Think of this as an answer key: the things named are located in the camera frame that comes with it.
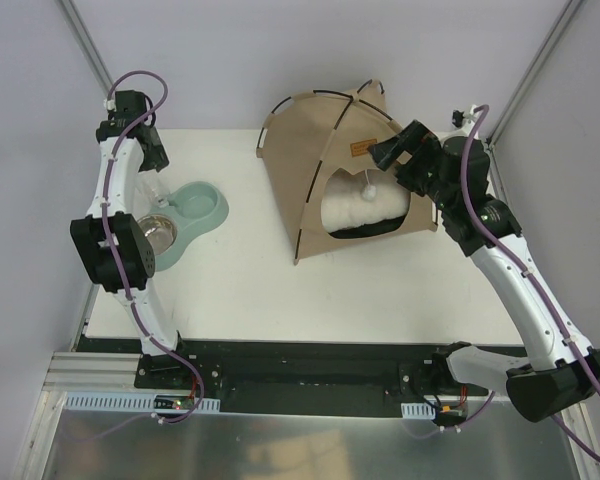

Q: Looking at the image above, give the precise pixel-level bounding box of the clear plastic cup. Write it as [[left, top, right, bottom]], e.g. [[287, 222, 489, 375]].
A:
[[138, 170, 171, 208]]

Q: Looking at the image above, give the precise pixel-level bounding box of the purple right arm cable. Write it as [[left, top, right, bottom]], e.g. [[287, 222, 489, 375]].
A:
[[459, 103, 600, 469]]

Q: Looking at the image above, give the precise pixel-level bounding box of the beige fabric pet tent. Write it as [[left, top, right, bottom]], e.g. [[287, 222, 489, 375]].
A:
[[254, 78, 440, 266]]

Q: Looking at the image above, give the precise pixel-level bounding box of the white fluffy cushion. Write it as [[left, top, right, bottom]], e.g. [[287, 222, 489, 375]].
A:
[[321, 169, 410, 233]]

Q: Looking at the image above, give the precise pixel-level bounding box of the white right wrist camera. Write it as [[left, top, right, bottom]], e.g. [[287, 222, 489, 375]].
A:
[[451, 105, 481, 137]]

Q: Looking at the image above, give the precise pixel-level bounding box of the white pompom cat toy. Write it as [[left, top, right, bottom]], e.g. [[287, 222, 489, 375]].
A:
[[361, 170, 377, 202]]

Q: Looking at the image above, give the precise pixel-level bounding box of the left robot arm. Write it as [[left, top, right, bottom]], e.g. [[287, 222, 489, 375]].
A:
[[70, 90, 180, 356]]

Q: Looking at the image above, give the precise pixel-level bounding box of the steel pet bowl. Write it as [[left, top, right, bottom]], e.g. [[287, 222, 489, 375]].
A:
[[138, 214, 177, 256]]

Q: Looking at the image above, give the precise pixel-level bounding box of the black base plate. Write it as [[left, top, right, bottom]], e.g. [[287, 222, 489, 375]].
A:
[[77, 337, 500, 415]]

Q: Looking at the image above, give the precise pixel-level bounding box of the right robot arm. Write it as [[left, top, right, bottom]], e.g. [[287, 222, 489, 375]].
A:
[[368, 121, 600, 422]]

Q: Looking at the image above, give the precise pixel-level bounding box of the green double pet bowl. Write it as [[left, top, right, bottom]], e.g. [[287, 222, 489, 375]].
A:
[[147, 181, 229, 272]]

